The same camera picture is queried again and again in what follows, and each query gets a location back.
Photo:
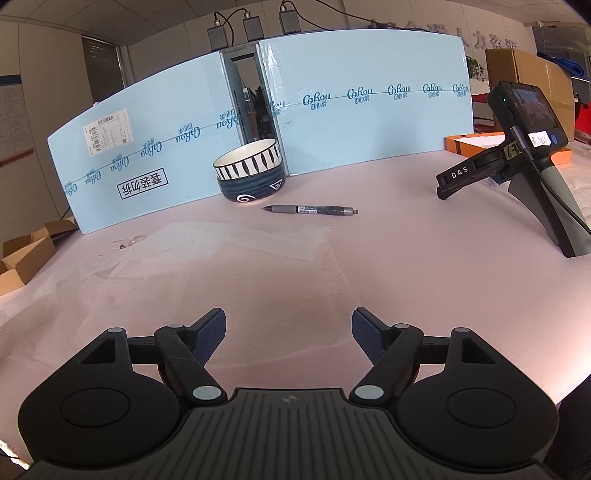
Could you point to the white translucent shopping bag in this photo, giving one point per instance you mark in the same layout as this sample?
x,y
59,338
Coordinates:
x,y
184,300

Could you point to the open brown cardboard box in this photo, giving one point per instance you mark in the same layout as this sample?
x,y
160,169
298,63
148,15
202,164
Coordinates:
x,y
27,258

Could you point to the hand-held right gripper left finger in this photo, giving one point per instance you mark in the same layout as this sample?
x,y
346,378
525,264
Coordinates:
x,y
210,334

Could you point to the black power adapter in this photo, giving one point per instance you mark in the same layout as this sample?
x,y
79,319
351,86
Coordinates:
x,y
291,21
253,30
217,38

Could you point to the green potted plant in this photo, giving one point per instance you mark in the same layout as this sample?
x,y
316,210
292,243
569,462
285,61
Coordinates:
x,y
475,67

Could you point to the dark blue ceramic bowl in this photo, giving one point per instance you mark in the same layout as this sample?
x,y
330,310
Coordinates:
x,y
258,187

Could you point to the closed brown cardboard box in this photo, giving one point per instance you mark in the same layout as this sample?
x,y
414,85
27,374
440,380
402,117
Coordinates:
x,y
521,69

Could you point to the white label sheet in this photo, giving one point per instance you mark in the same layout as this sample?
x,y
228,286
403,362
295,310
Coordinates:
x,y
300,240

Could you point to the dark window blind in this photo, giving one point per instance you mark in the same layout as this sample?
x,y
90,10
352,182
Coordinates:
x,y
104,64

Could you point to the orange tray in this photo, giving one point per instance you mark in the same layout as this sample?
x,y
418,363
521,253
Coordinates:
x,y
466,143

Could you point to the white striped ceramic bowl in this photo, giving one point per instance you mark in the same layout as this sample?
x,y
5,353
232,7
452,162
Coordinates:
x,y
251,164

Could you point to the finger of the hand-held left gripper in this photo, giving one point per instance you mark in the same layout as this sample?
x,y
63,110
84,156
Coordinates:
x,y
443,191

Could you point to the grey pen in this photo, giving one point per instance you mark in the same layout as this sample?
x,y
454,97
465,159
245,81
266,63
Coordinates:
x,y
309,210

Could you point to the wall notice board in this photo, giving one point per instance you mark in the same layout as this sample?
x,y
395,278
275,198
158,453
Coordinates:
x,y
11,115

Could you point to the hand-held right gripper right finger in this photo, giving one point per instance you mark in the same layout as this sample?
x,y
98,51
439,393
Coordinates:
x,y
369,334

